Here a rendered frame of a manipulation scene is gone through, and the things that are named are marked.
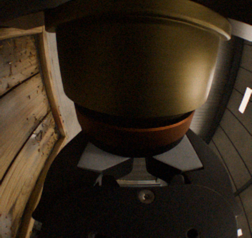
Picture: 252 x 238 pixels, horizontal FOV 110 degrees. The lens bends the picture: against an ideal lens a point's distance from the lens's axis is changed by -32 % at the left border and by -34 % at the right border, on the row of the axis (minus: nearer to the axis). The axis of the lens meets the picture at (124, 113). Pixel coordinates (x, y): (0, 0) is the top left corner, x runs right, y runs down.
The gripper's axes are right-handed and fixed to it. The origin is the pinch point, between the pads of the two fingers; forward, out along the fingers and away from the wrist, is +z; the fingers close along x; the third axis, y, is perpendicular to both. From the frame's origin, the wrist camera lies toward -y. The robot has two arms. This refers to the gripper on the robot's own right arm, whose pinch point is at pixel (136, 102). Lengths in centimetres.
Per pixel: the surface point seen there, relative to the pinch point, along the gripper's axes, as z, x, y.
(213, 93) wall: 656, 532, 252
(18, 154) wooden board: -1.1, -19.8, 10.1
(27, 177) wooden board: -2.7, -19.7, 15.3
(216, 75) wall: 657, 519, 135
